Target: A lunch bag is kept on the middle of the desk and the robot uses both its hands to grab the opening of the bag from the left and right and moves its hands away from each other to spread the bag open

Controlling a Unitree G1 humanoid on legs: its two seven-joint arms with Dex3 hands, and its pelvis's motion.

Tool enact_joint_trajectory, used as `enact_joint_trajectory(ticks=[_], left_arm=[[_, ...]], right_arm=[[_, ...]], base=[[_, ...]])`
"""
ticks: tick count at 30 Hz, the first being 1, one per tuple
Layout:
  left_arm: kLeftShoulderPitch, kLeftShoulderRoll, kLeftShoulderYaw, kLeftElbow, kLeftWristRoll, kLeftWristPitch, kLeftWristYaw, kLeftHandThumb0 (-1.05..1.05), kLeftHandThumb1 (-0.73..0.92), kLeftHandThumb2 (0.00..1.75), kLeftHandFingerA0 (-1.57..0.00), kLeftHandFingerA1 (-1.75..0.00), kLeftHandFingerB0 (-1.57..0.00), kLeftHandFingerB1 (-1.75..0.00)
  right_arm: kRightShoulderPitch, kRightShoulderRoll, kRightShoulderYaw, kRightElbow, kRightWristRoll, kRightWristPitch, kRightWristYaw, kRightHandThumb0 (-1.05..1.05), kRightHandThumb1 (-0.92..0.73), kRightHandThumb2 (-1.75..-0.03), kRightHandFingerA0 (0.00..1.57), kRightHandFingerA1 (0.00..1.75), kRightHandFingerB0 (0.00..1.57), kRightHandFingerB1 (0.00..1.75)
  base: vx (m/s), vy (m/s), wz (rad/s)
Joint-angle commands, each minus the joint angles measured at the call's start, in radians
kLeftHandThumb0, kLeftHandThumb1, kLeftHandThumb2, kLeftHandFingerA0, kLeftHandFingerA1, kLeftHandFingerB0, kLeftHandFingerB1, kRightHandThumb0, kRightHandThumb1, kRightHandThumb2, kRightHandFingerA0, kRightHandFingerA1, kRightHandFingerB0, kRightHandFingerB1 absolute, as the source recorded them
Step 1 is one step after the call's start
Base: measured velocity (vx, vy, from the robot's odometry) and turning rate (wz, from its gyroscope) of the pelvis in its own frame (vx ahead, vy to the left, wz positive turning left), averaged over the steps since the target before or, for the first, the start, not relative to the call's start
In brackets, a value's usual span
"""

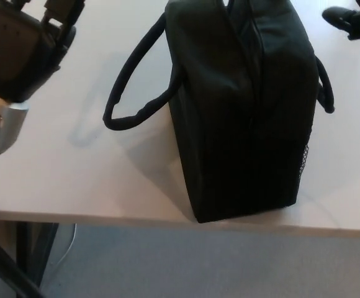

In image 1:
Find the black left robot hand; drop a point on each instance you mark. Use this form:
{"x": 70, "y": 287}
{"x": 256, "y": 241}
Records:
{"x": 15, "y": 56}

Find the black fabric lunch bag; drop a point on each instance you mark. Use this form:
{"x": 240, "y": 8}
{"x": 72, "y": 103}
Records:
{"x": 236, "y": 124}

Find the dark table leg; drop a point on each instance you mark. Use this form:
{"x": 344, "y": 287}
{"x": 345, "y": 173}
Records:
{"x": 37, "y": 248}

